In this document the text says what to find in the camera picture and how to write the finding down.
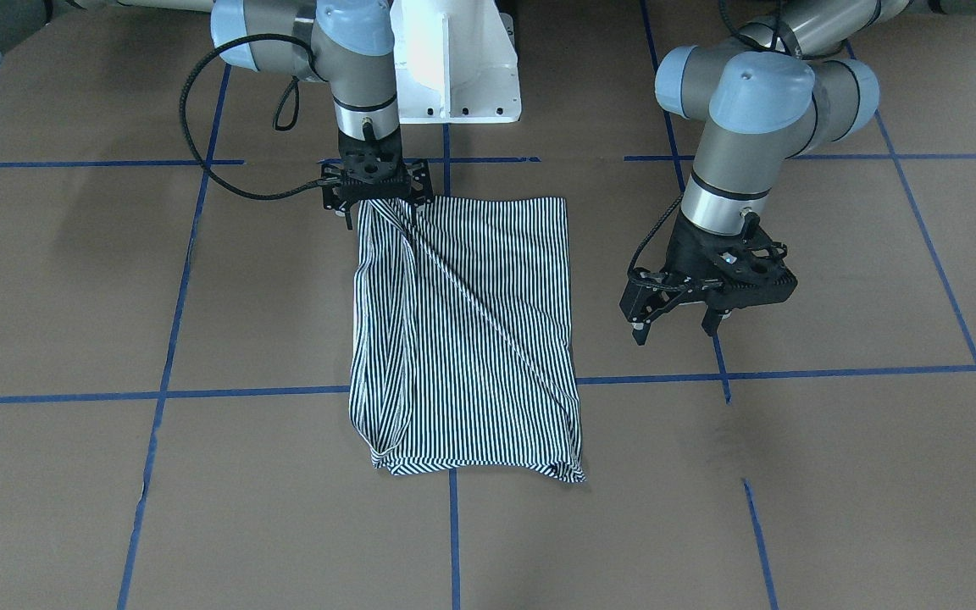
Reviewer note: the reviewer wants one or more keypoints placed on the navy white striped polo shirt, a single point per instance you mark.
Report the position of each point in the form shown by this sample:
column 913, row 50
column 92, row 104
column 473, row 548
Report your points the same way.
column 462, row 337

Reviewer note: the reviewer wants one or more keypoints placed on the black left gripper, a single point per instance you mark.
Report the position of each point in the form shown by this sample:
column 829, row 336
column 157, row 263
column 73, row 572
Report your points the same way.
column 690, row 252

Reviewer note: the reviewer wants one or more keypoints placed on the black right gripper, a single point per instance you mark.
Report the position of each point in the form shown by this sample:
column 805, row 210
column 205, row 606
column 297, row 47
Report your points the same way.
column 335, row 190

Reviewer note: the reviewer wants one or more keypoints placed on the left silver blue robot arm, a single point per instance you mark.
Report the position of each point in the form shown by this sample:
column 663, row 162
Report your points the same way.
column 822, row 175

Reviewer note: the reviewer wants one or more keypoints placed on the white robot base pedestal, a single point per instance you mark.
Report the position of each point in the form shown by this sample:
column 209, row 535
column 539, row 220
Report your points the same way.
column 456, row 63

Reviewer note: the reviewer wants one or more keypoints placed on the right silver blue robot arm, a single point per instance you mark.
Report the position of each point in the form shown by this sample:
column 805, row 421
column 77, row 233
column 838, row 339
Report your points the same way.
column 347, row 45

